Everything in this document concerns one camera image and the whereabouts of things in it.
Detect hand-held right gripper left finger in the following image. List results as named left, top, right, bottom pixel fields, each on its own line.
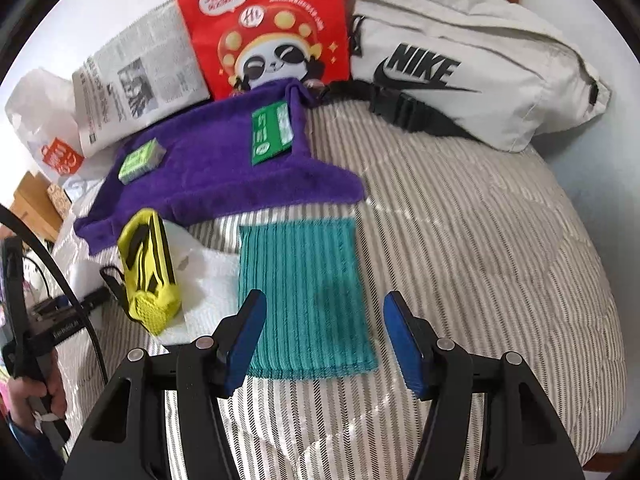
left=60, top=290, right=268, bottom=480

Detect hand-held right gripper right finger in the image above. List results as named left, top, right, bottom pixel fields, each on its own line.
left=382, top=290, right=586, bottom=480

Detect white paper tissue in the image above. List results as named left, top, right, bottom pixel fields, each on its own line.
left=70, top=220, right=251, bottom=348

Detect teal ribbed cloth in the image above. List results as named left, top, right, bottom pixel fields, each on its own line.
left=239, top=217, right=378, bottom=378

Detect yellow pouch black straps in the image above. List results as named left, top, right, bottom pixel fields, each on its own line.
left=100, top=208, right=182, bottom=337

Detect purple towel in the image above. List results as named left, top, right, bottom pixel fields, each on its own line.
left=74, top=77, right=366, bottom=256

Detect small green tissue pack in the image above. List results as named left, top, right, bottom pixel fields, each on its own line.
left=118, top=140, right=166, bottom=184

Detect green packet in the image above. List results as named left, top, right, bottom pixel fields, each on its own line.
left=250, top=102, right=295, bottom=166

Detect person's left hand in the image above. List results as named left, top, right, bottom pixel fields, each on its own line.
left=7, top=355, right=68, bottom=423

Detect striped bed quilt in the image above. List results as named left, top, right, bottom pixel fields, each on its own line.
left=50, top=95, right=626, bottom=480

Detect white plastic bag orange print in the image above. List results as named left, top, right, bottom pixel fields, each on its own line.
left=5, top=67, right=86, bottom=183

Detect newspaper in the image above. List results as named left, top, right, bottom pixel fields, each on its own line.
left=71, top=0, right=212, bottom=158

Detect white Nike tote bag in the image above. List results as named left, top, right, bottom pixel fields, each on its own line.
left=320, top=0, right=613, bottom=153

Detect red panda paper bag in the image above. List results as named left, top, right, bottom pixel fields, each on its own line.
left=171, top=0, right=351, bottom=102

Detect black cable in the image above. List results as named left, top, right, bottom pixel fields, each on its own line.
left=0, top=204, right=108, bottom=383

